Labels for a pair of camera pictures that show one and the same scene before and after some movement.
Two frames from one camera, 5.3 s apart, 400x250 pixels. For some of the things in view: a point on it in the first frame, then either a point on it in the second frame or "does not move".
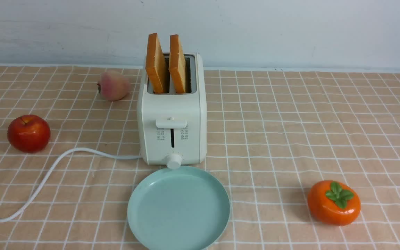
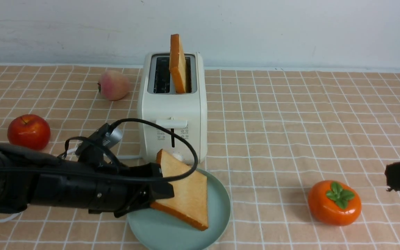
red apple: (29, 133) does not move
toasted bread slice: (156, 67) -> (189, 202)
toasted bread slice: (177, 67) does not move
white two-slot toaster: (172, 127) does not move
